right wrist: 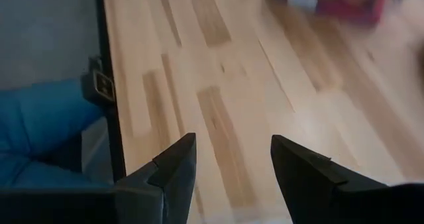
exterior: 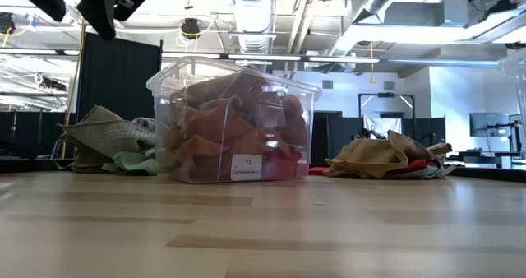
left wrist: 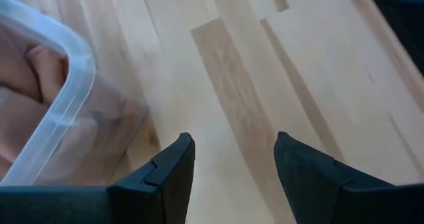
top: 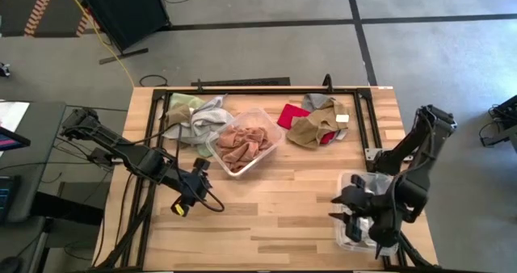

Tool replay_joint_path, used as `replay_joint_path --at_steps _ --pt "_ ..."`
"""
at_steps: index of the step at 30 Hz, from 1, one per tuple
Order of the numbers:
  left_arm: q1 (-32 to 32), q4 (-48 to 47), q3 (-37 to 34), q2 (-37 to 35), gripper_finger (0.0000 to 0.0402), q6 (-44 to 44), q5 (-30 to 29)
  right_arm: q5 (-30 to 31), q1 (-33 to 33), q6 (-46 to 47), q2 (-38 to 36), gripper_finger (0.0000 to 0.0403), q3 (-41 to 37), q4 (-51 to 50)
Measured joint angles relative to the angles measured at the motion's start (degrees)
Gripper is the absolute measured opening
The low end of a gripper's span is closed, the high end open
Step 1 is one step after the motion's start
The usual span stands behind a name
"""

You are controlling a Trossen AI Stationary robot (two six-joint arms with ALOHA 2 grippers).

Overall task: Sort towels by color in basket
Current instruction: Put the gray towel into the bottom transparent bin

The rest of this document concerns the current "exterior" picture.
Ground pale grey towel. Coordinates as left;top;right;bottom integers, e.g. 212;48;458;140
390;162;456;179

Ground mauve pink towel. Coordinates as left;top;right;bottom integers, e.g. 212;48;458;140
180;72;309;147

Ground black ceiling device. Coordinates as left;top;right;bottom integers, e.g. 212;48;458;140
0;11;16;35

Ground black table frame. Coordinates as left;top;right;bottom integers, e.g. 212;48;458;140
0;156;526;184

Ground background black robot arms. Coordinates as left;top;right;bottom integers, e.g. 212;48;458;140
348;127;390;141

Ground grey rectangular ceiling duct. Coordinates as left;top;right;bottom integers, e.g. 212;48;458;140
384;0;469;28

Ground clothes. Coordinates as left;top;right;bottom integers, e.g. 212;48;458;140
164;96;309;181

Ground beige tan towel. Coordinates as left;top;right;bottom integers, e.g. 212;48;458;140
324;129;453;179

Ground black ceiling cable reel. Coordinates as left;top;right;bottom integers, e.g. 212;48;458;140
179;17;201;39

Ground black curtain panel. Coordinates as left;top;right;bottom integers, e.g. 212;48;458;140
76;31;164;125

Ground clear plastic bin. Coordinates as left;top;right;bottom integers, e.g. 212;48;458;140
497;47;526;155
146;55;323;184

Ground white hanging sheet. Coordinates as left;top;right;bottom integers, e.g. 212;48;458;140
363;115;403;139

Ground black partition panels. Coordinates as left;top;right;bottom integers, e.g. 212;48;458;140
310;110;447;166

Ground dark olive towel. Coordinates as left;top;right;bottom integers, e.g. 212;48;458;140
61;133;118;174

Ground black frame stand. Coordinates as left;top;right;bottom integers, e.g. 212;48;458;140
358;91;416;121

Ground silver spiral ceiling duct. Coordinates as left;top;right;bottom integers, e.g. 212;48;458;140
228;0;277;72

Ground grey and green cloths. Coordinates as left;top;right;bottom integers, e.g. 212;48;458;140
59;116;157;160

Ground background dark table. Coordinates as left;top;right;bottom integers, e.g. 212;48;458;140
445;149;523;169

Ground computer monitor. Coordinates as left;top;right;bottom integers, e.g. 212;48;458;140
469;112;511;138

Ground yellow hanging pendant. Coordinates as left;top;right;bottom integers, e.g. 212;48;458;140
368;41;377;85

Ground light green towel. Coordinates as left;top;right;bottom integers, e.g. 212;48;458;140
111;149;159;176

